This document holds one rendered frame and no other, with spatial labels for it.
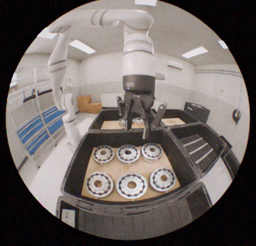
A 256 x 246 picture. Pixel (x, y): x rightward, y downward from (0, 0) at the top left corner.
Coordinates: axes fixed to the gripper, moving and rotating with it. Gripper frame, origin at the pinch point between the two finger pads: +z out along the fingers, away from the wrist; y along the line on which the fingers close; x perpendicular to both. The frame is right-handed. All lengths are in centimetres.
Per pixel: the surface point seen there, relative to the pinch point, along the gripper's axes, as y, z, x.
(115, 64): -241, -111, 195
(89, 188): -1.3, 14.4, -21.7
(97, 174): -4.2, 14.4, -15.7
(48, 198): -13, 30, -61
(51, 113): -194, 23, -61
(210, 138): 43, 13, 37
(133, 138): -5.5, 11.0, 6.2
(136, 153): -0.1, 14.4, 2.0
